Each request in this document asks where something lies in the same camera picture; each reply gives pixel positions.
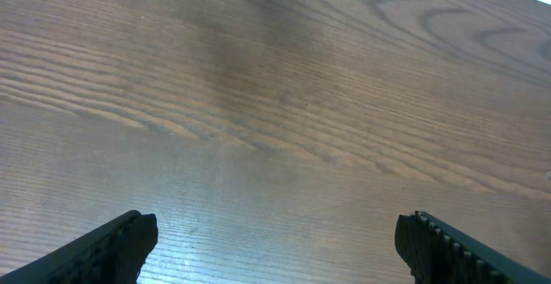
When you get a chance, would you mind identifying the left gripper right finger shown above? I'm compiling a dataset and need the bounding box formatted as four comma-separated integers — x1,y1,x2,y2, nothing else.
394,211,550,284

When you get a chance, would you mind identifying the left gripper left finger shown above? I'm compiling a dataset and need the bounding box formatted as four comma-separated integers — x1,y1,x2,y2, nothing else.
1,210,158,284

